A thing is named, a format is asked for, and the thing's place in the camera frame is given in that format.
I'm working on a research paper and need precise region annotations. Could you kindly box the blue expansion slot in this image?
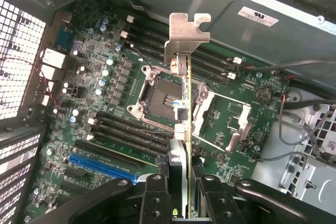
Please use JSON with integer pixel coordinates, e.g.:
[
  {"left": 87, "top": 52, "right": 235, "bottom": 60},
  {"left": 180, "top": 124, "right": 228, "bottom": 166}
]
[{"left": 67, "top": 153, "right": 140, "bottom": 185}]

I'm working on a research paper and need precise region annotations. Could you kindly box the thin metal locking lever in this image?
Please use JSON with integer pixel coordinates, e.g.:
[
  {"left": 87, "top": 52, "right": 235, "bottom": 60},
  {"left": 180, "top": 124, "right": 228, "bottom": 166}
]
[{"left": 193, "top": 132, "right": 227, "bottom": 153}]

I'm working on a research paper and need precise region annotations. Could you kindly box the black RAM slot bank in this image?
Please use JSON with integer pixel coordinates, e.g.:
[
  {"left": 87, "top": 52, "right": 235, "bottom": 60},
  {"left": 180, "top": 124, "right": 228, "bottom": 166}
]
[
  {"left": 88, "top": 111, "right": 174, "bottom": 156},
  {"left": 125, "top": 23, "right": 242, "bottom": 86}
]

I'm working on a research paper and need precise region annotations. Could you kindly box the green motherboard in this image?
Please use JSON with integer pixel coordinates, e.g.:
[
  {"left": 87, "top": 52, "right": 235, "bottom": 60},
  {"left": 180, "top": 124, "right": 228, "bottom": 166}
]
[{"left": 23, "top": 8, "right": 292, "bottom": 224}]

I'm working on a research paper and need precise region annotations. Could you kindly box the perforated metal drive cage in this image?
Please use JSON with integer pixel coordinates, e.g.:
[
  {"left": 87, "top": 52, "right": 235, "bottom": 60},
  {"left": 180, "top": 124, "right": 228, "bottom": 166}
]
[{"left": 253, "top": 87, "right": 336, "bottom": 224}]

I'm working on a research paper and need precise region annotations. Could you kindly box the CPU socket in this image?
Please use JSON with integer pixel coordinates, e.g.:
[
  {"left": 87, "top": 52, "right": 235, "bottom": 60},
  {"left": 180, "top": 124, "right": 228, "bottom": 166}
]
[{"left": 127, "top": 65, "right": 208, "bottom": 130}]

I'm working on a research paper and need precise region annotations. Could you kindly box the coin cell battery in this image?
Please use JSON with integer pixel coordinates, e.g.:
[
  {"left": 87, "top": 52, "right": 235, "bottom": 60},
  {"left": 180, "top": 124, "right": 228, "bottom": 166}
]
[{"left": 254, "top": 87, "right": 271, "bottom": 103}]

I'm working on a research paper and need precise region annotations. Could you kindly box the blue VGA port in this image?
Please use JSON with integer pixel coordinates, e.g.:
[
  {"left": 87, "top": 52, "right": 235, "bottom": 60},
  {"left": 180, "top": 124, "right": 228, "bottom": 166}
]
[{"left": 55, "top": 28, "right": 73, "bottom": 50}]

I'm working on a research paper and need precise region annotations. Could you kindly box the white case label sticker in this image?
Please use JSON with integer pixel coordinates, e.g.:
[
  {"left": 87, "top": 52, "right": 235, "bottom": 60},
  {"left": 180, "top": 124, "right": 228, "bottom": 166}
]
[{"left": 237, "top": 6, "right": 279, "bottom": 27}]

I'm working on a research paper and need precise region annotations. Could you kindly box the red and black wire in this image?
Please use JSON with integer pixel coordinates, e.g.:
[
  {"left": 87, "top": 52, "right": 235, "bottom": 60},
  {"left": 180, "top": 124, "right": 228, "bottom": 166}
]
[{"left": 0, "top": 56, "right": 57, "bottom": 106}]

